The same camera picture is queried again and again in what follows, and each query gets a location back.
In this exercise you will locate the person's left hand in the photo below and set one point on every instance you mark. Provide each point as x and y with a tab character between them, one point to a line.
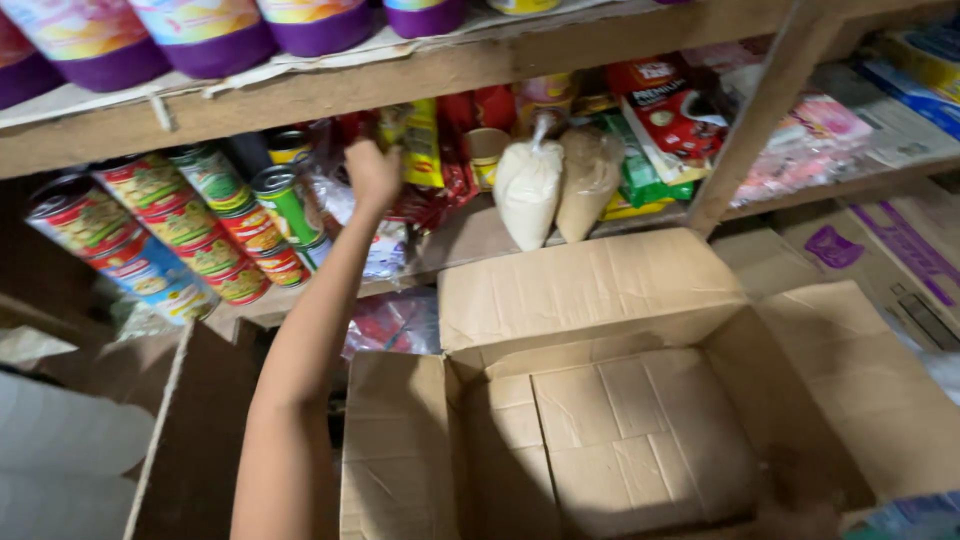
371	180

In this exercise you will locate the person's left fingers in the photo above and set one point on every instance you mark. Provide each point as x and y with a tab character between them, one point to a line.
388	161

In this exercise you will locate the yellow snack packet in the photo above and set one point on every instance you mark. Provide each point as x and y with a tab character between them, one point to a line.
421	142

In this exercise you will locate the bunch of red sachets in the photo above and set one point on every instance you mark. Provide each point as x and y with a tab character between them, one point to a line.
457	176

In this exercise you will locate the clear plastic bag of sachets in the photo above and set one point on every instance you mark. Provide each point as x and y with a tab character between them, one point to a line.
382	240

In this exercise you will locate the small jar with tan lid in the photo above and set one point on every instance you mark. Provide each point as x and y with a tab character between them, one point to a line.
486	154

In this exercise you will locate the yellow labelled tin can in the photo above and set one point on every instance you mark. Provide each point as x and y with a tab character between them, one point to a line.
289	148

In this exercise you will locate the wooden shelf rack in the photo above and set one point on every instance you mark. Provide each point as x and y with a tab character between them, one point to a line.
450	71

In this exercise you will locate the green tin can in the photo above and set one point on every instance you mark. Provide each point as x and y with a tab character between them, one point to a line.
289	210

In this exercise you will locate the white powder plastic bag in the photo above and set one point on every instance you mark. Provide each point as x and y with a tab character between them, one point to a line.
527	191

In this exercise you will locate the red packets in plastic wrap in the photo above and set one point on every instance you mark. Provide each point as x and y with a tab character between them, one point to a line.
390	326

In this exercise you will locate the brown powder plastic bag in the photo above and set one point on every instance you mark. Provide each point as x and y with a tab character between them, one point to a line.
587	184

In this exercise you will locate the row of purple-based containers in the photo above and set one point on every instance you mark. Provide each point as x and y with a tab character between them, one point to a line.
210	37

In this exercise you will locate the stack of red-green labelled cans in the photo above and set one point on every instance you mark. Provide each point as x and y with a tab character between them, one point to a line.
165	217

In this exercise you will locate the flat yellow packet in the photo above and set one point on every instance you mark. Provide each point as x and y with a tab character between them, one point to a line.
630	208

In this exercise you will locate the green packet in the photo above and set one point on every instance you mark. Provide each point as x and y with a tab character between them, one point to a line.
637	176

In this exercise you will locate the red and white packet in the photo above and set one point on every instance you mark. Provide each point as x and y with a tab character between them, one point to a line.
671	120

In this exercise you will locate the dark brown cardboard carton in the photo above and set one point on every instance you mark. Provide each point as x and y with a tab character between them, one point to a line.
202	435

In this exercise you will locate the open brown cardboard box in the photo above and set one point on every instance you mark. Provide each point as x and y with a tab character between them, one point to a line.
637	420

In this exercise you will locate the heap of pink packets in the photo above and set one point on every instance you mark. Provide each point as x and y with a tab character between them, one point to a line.
810	146

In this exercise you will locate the white sack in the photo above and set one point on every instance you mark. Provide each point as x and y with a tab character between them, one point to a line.
64	457

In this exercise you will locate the grey paper shelf liner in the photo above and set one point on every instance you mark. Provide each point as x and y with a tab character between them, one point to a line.
892	124

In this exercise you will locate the cardboard carton with purple print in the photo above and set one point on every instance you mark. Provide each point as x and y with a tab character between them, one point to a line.
892	255

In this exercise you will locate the blue and yellow carton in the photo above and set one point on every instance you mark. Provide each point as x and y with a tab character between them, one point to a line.
922	71

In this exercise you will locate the blue plastic packet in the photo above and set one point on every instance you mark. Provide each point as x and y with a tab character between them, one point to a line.
911	517

